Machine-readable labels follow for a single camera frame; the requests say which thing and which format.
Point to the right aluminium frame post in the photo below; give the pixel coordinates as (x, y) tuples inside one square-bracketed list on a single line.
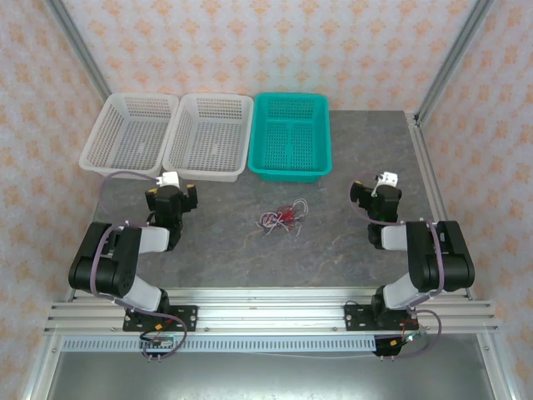
[(454, 58)]

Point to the teal perforated plastic basket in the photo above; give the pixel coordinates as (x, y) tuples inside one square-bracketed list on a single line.
[(290, 137)]

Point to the controller circuit board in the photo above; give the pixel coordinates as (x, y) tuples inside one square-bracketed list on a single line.
[(393, 343), (158, 342)]

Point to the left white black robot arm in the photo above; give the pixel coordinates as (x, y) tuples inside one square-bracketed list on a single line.
[(104, 266)]

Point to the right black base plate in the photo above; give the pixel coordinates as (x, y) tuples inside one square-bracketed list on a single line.
[(358, 318)]

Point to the aluminium frame post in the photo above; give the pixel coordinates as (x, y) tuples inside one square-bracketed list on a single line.
[(454, 58), (79, 46)]

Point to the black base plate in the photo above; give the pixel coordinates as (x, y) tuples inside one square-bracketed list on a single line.
[(185, 318), (358, 318)]

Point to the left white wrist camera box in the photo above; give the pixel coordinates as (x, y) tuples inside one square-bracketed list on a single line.
[(170, 179)]

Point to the right controller circuit board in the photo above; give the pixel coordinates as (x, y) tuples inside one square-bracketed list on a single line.
[(393, 343)]

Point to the left aluminium frame post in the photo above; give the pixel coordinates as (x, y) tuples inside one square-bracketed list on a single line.
[(79, 46)]

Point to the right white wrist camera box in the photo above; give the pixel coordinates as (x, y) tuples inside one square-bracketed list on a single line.
[(388, 178)]

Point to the grey metal lower panel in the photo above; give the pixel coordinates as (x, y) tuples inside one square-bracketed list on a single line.
[(266, 377)]

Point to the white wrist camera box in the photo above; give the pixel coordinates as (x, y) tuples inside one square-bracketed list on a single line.
[(388, 178), (170, 179)]

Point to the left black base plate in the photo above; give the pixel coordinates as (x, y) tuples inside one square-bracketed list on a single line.
[(185, 318)]

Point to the aluminium mounting rail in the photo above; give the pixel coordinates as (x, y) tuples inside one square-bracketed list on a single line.
[(266, 310)]

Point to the white perforated plastic basket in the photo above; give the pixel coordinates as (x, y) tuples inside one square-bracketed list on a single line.
[(208, 137), (125, 133)]

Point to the aluminium side rail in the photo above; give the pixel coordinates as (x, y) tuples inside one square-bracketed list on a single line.
[(429, 175)]

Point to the left controller circuit board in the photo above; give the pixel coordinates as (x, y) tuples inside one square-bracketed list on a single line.
[(158, 342)]

